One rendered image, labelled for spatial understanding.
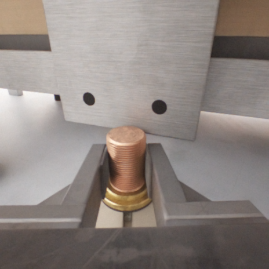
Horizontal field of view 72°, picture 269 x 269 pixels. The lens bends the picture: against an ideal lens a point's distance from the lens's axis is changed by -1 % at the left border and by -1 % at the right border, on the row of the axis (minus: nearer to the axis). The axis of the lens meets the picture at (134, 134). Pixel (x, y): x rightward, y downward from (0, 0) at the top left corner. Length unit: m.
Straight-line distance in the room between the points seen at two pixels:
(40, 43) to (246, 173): 0.36
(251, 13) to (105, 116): 0.17
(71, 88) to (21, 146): 0.26
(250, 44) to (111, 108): 0.15
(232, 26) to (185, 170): 0.20
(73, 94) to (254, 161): 0.31
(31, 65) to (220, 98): 0.22
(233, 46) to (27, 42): 0.27
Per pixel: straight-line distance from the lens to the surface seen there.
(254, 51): 0.24
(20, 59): 0.28
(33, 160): 0.36
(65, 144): 0.39
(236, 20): 0.23
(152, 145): 0.15
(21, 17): 0.33
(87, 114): 0.17
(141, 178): 0.16
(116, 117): 0.16
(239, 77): 0.19
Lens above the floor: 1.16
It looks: 29 degrees up
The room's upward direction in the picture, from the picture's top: 180 degrees counter-clockwise
